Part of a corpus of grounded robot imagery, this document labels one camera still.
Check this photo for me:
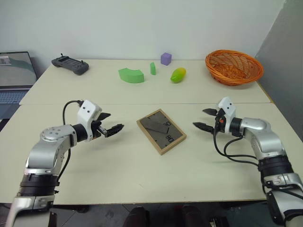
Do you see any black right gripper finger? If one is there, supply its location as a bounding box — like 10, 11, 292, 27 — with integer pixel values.
201, 108, 217, 117
192, 122, 215, 134

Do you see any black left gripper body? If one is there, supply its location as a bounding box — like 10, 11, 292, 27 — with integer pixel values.
91, 119, 108, 139

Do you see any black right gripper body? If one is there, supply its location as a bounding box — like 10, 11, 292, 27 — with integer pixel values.
214, 108, 225, 135

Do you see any orange wicker basket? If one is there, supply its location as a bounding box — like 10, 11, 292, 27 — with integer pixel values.
205, 49, 264, 87

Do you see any green arch block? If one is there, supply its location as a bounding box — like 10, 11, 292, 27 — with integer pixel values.
118, 67, 145, 84

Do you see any green yellow toy mango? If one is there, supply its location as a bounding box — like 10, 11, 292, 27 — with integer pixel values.
170, 67, 187, 84

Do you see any dark grey remote controller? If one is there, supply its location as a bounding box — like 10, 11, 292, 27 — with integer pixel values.
51, 53, 90, 76

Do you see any purple cube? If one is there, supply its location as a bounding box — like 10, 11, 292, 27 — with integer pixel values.
160, 52, 172, 66

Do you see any grey partition panel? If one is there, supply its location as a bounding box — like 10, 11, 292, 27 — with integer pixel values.
254, 0, 303, 144

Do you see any dark rounded shape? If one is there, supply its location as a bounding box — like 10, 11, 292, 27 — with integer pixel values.
124, 205, 151, 227

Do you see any grey laptop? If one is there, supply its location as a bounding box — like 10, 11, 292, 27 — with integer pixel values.
0, 51, 38, 119

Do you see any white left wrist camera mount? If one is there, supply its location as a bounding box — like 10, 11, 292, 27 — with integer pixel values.
77, 100, 103, 142

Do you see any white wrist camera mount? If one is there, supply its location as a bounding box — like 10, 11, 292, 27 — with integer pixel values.
217, 96, 237, 134
77, 100, 103, 142

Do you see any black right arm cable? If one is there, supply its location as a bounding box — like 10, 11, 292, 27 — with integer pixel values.
212, 131, 261, 167

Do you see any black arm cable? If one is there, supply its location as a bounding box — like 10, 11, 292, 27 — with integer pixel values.
212, 131, 261, 167
54, 100, 84, 193

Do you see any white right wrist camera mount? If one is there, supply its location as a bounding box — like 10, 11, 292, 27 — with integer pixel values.
217, 96, 237, 134

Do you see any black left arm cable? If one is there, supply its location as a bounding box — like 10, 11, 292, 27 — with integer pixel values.
54, 100, 84, 193

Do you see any wooden picture frame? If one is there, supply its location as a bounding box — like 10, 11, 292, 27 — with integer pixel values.
136, 108, 187, 156

